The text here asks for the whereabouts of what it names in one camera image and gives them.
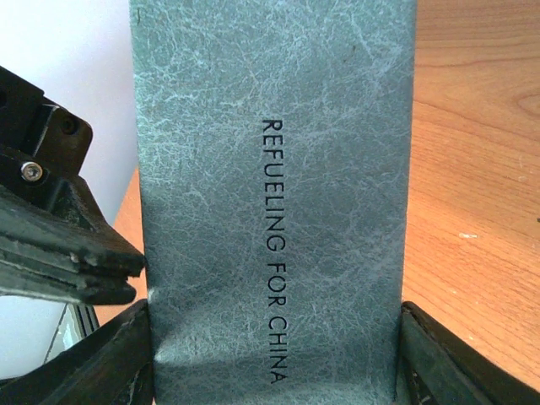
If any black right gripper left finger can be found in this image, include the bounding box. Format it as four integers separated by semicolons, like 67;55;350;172
1;300;154;404

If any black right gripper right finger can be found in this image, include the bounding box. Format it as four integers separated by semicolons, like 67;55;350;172
394;301;539;404

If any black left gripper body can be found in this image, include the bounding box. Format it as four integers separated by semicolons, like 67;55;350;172
1;67;93;219

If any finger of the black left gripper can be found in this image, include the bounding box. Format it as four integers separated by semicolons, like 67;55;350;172
1;252;136;305
1;176;145;278

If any grey-blue glasses case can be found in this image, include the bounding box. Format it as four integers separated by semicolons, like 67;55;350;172
130;1;417;404

